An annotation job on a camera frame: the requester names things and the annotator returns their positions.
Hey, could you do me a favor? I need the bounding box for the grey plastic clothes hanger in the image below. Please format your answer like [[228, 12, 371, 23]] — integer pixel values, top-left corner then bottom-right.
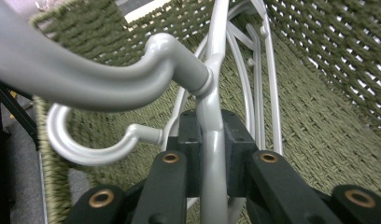
[[0, 0, 285, 224], [46, 34, 211, 167]]

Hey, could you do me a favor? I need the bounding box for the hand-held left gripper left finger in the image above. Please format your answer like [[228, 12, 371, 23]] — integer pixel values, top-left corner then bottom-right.
[[165, 109, 203, 198]]

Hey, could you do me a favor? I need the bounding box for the black stand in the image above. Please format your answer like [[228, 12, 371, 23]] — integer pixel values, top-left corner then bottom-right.
[[0, 77, 40, 224]]

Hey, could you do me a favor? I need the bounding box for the green woven basket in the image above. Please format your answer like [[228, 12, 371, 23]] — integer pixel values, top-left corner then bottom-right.
[[29, 0, 381, 224]]

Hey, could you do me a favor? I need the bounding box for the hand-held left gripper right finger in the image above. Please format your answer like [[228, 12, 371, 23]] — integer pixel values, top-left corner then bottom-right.
[[221, 108, 260, 198]]

